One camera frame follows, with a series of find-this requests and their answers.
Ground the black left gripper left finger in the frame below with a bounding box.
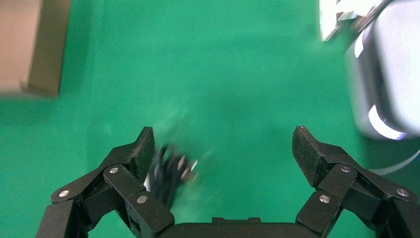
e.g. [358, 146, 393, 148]
[35, 126, 175, 238]

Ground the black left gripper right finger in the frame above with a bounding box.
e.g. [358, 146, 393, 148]
[292, 125, 420, 238]

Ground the black power cable with plug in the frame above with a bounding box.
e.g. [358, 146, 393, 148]
[144, 144, 200, 210]

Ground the open brown cardboard box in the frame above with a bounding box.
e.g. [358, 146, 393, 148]
[0, 0, 71, 99]

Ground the green table cloth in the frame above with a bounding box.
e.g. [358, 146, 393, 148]
[0, 0, 420, 238]

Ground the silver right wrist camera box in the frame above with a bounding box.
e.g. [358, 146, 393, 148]
[319, 0, 389, 42]

